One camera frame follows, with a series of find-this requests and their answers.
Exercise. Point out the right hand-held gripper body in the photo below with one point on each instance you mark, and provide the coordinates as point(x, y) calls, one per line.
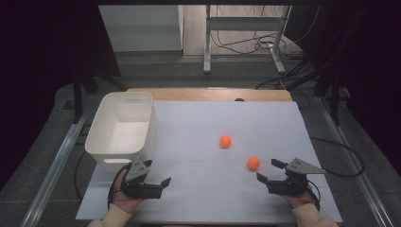
point(294, 179)

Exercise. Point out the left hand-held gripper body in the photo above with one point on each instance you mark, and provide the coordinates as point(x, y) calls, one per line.
point(138, 171)

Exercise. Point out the orange ball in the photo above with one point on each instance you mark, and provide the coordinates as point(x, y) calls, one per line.
point(225, 141)
point(253, 163)

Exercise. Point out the white plastic bin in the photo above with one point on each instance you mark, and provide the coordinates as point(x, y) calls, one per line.
point(121, 138)

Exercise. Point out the person's right hand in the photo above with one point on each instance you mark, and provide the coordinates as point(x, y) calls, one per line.
point(299, 200)

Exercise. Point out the person's left hand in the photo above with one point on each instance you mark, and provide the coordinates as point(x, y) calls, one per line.
point(124, 201)

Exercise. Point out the white table cover sheet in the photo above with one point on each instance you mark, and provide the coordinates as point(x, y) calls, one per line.
point(205, 189)

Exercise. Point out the black stand legs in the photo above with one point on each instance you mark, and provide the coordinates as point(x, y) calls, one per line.
point(77, 97)
point(334, 97)

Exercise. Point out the white cabinet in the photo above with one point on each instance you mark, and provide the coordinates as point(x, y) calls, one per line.
point(142, 28)

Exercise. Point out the dark curtain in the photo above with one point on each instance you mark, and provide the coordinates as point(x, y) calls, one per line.
point(372, 63)
point(38, 63)

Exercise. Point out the grey metal stand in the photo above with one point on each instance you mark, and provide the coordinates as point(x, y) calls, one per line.
point(242, 23)

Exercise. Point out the metal floor rail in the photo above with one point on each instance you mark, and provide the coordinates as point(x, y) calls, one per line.
point(53, 170)
point(356, 164)

